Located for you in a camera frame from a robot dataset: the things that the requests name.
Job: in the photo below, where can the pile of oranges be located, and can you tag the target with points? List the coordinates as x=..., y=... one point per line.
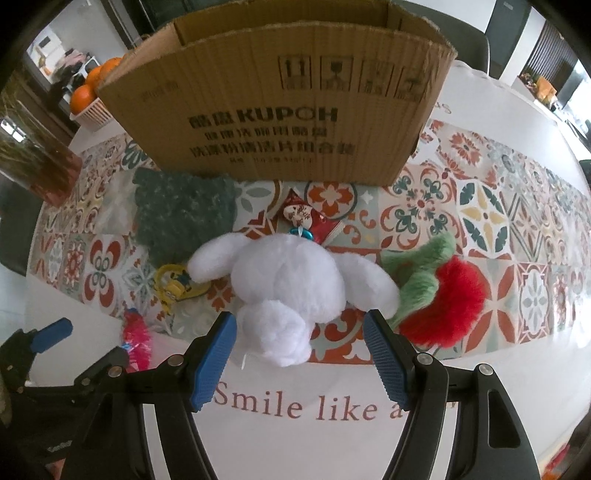
x=83, y=99

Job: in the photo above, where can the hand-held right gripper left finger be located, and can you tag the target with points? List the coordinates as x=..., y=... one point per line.
x=213, y=364

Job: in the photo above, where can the brown cardboard box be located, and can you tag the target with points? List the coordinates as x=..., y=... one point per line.
x=277, y=92

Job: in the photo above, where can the orange gift box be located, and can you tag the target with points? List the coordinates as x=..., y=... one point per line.
x=545, y=90

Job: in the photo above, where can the red and green plush toy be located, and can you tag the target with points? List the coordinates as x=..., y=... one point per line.
x=443, y=300

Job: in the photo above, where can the red snack packet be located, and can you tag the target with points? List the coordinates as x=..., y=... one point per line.
x=300, y=212

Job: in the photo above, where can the white plastic basket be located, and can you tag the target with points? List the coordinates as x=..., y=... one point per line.
x=94, y=115

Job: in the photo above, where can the glass vase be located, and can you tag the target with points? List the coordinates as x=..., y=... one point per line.
x=46, y=170

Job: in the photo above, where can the patterned table runner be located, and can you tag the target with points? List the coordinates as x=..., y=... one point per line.
x=485, y=207

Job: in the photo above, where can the pink fluffy toy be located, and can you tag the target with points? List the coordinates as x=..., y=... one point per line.
x=136, y=337

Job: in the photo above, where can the dark grey dining chair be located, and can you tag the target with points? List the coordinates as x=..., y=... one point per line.
x=471, y=46
x=18, y=240

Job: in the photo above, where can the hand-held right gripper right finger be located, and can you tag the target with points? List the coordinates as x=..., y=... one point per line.
x=388, y=364

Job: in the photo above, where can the white plush toy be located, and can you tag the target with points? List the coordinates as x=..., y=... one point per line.
x=286, y=277

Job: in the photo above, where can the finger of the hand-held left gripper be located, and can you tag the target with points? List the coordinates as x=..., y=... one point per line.
x=104, y=369
x=51, y=333

